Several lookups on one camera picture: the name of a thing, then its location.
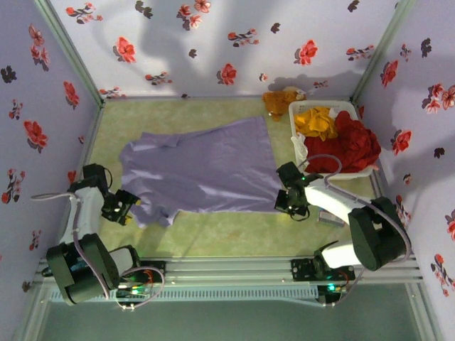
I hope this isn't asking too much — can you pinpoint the brown plush toy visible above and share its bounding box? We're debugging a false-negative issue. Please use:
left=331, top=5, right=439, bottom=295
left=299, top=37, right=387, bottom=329
left=262, top=87, right=307, bottom=122

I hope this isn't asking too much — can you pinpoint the orange t-shirt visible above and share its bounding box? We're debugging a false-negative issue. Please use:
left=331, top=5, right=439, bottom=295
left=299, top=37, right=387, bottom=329
left=294, top=107, right=338, bottom=141

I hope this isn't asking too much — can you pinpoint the white plastic laundry basket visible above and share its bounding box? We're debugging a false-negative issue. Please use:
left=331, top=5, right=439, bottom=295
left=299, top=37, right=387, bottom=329
left=288, top=100, right=380, bottom=181

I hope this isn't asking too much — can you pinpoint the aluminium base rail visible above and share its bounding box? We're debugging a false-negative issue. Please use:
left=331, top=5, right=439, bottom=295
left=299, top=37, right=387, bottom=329
left=33, top=254, right=424, bottom=285

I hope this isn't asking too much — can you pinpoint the aluminium corner post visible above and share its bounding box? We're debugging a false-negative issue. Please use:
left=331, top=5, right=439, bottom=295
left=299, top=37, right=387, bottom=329
left=33, top=0, right=106, bottom=107
left=351, top=0, right=417, bottom=104

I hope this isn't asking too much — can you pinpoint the arm lilac cable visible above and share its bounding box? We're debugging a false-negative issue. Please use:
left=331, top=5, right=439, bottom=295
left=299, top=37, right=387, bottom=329
left=301, top=154, right=413, bottom=308
left=31, top=191, right=165, bottom=312

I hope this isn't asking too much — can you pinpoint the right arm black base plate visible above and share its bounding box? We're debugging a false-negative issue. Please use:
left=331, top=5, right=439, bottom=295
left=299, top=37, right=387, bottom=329
left=290, top=258, right=355, bottom=282

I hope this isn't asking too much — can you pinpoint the red t-shirt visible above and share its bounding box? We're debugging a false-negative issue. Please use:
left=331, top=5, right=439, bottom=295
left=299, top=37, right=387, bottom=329
left=304, top=110, right=382, bottom=174

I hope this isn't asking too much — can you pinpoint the colourful sticky notes pack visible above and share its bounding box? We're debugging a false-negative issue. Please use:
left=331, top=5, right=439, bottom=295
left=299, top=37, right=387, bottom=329
left=318, top=211, right=346, bottom=227

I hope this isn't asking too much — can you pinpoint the right arm lilac cable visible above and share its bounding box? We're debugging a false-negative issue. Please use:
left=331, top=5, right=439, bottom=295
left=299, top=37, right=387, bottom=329
left=301, top=154, right=413, bottom=308

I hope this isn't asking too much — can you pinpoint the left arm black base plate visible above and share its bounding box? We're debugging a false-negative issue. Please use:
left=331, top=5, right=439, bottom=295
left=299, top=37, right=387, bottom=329
left=102, top=260, right=167, bottom=284

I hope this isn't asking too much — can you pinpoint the left arm lilac cable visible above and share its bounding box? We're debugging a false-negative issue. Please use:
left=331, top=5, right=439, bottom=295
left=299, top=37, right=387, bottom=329
left=31, top=191, right=165, bottom=312

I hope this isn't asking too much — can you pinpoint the circuit board green light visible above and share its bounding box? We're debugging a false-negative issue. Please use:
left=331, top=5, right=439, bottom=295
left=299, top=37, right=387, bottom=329
left=116, top=285, right=151, bottom=300
left=318, top=282, right=348, bottom=296

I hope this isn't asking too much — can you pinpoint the purple t-shirt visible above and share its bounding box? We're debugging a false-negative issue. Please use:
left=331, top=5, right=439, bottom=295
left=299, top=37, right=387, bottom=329
left=119, top=116, right=284, bottom=229

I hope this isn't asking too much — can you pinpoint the grey slotted cable duct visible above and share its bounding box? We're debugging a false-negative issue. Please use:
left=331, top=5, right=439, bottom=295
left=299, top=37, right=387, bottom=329
left=48, top=286, right=319, bottom=303

